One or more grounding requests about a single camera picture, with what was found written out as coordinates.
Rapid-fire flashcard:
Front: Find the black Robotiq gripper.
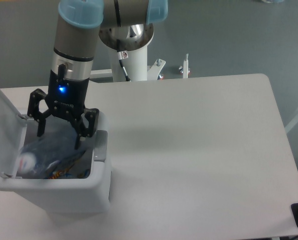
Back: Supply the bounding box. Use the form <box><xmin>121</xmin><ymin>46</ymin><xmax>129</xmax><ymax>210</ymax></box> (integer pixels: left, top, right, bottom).
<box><xmin>27</xmin><ymin>71</ymin><xmax>100</xmax><ymax>150</ymax></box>

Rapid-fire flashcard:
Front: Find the crushed clear plastic bottle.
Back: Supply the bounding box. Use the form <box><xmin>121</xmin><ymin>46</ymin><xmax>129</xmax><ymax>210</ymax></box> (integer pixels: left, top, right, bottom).
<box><xmin>16</xmin><ymin>127</ymin><xmax>88</xmax><ymax>179</ymax></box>

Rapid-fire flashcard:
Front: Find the colourful raccoon snack bag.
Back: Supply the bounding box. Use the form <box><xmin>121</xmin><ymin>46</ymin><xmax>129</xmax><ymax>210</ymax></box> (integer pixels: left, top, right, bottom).
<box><xmin>44</xmin><ymin>150</ymin><xmax>91</xmax><ymax>180</ymax></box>

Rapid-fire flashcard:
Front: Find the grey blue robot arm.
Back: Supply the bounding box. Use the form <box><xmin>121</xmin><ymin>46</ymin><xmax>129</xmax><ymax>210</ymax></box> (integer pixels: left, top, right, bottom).
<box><xmin>27</xmin><ymin>0</ymin><xmax>169</xmax><ymax>149</ymax></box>

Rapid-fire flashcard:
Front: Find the white trash can lid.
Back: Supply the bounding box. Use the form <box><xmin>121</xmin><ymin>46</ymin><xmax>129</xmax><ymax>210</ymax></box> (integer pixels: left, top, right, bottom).
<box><xmin>0</xmin><ymin>90</ymin><xmax>27</xmax><ymax>178</ymax></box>

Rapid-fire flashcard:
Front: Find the white trash can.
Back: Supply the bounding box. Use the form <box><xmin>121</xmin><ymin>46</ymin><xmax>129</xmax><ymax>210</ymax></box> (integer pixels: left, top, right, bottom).
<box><xmin>0</xmin><ymin>112</ymin><xmax>112</xmax><ymax>214</ymax></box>

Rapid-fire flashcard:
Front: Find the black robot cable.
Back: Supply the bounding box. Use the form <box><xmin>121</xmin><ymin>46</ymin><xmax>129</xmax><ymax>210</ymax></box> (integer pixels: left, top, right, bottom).
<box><xmin>116</xmin><ymin>38</ymin><xmax>132</xmax><ymax>82</ymax></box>

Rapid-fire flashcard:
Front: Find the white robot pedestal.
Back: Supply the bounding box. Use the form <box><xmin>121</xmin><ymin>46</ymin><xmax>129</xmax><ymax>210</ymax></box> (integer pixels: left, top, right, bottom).
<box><xmin>90</xmin><ymin>23</ymin><xmax>166</xmax><ymax>82</ymax></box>

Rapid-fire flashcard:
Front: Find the white levelling foot bracket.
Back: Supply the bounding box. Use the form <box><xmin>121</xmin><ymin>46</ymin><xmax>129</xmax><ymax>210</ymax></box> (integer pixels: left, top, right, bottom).
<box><xmin>178</xmin><ymin>53</ymin><xmax>191</xmax><ymax>79</ymax></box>

